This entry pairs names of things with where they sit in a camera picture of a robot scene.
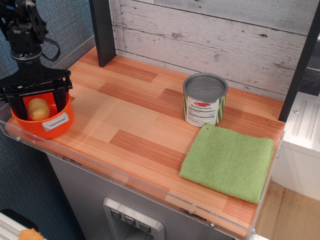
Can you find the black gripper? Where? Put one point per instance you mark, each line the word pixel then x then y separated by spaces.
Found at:
pixel 33 77

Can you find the yellow potato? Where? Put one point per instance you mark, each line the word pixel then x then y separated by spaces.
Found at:
pixel 38 109

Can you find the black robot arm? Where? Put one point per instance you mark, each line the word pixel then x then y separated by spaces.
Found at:
pixel 26 31

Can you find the silver tin can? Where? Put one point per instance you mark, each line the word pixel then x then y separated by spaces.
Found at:
pixel 204 99

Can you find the clear acrylic table guard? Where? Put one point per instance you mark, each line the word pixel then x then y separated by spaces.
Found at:
pixel 158 178

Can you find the silver toy fridge cabinet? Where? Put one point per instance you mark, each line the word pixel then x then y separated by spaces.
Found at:
pixel 106 210

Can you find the orange object bottom left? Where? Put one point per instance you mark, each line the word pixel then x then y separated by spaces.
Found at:
pixel 30 234

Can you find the green folded cloth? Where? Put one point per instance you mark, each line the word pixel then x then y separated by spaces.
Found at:
pixel 229 162

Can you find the white toy appliance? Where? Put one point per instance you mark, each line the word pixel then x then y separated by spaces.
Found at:
pixel 297 166

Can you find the orange bowl with grey handles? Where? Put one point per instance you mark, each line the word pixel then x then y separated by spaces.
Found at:
pixel 56 124

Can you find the dark vertical post left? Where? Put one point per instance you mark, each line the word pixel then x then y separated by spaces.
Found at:
pixel 103 31

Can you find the dark vertical post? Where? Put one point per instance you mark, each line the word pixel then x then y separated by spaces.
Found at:
pixel 304 58
pixel 103 31

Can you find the dark vertical post right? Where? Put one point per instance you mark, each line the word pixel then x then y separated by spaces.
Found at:
pixel 304 58

